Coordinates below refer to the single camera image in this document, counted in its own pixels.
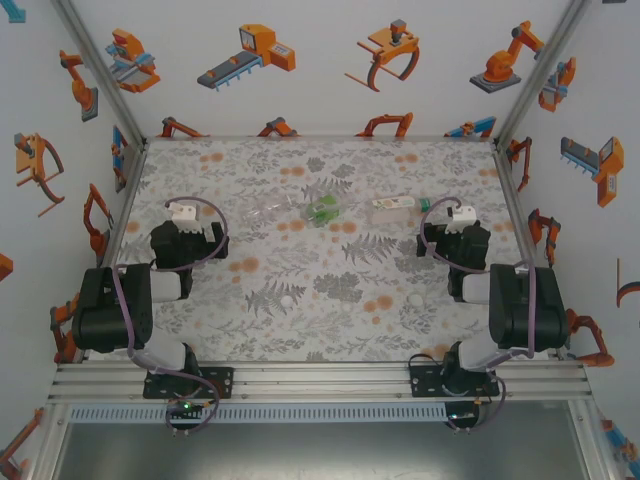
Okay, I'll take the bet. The aluminium frame leg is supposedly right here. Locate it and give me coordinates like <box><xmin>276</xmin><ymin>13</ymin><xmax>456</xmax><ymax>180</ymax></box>
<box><xmin>569</xmin><ymin>399</ymin><xmax>619</xmax><ymax>480</ymax></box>
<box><xmin>27</xmin><ymin>403</ymin><xmax>69</xmax><ymax>480</ymax></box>

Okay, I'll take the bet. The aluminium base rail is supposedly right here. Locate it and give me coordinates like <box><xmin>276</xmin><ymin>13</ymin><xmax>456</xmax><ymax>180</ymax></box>
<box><xmin>47</xmin><ymin>360</ymin><xmax>594</xmax><ymax>401</ymax></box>

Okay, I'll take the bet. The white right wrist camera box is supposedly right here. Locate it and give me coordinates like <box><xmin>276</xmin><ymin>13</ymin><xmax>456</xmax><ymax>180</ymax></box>
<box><xmin>446</xmin><ymin>204</ymin><xmax>476</xmax><ymax>234</ymax></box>

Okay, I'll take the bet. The clear bottle white green label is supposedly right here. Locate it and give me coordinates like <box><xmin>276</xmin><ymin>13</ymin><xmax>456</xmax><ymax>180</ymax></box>
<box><xmin>370</xmin><ymin>195</ymin><xmax>432</xmax><ymax>226</ymax></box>

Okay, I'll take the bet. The aluminium side rail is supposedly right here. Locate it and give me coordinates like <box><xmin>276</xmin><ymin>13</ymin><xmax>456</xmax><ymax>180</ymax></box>
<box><xmin>492</xmin><ymin>142</ymin><xmax>569</xmax><ymax>360</ymax></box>
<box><xmin>94</xmin><ymin>139</ymin><xmax>150</xmax><ymax>271</ymax></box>

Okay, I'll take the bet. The slotted grey cable tray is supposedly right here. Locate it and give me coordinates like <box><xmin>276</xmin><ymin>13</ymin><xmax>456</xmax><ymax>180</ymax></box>
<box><xmin>67</xmin><ymin>403</ymin><xmax>447</xmax><ymax>424</ymax></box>

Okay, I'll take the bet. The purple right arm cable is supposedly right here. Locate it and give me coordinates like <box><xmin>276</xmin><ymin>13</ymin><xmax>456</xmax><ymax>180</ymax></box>
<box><xmin>421</xmin><ymin>197</ymin><xmax>539</xmax><ymax>434</ymax></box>

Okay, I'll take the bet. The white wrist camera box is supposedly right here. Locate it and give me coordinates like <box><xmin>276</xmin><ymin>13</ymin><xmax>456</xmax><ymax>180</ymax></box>
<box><xmin>168</xmin><ymin>201</ymin><xmax>200</xmax><ymax>232</ymax></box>
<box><xmin>446</xmin><ymin>204</ymin><xmax>476</xmax><ymax>234</ymax></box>

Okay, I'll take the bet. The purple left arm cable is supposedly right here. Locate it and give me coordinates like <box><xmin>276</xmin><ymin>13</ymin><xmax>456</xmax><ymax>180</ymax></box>
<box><xmin>112</xmin><ymin>196</ymin><xmax>231</xmax><ymax>437</ymax></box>

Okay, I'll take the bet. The floral patterned table cover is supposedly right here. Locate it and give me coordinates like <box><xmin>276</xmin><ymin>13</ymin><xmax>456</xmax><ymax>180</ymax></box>
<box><xmin>102</xmin><ymin>137</ymin><xmax>557</xmax><ymax>364</ymax></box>

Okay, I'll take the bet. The aluminium corner post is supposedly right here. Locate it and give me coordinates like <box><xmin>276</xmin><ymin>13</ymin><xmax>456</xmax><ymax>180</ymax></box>
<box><xmin>492</xmin><ymin>0</ymin><xmax>594</xmax><ymax>149</ymax></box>
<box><xmin>49</xmin><ymin>0</ymin><xmax>151</xmax><ymax>151</ymax></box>

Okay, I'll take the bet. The thin aluminium rear rail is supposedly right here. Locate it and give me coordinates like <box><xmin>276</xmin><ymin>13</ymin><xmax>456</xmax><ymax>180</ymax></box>
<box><xmin>144</xmin><ymin>133</ymin><xmax>497</xmax><ymax>143</ymax></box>

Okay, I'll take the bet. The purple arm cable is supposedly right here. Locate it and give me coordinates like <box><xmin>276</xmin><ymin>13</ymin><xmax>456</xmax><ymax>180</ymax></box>
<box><xmin>421</xmin><ymin>197</ymin><xmax>539</xmax><ymax>434</ymax></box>
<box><xmin>112</xmin><ymin>196</ymin><xmax>231</xmax><ymax>437</ymax></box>

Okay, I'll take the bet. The grey metal sheet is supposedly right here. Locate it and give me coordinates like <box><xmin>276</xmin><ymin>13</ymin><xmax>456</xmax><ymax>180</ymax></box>
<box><xmin>49</xmin><ymin>422</ymin><xmax>601</xmax><ymax>480</ymax></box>

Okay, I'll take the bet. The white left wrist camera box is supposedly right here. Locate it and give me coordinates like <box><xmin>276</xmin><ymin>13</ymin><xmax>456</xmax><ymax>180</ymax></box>
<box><xmin>168</xmin><ymin>201</ymin><xmax>200</xmax><ymax>232</ymax></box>

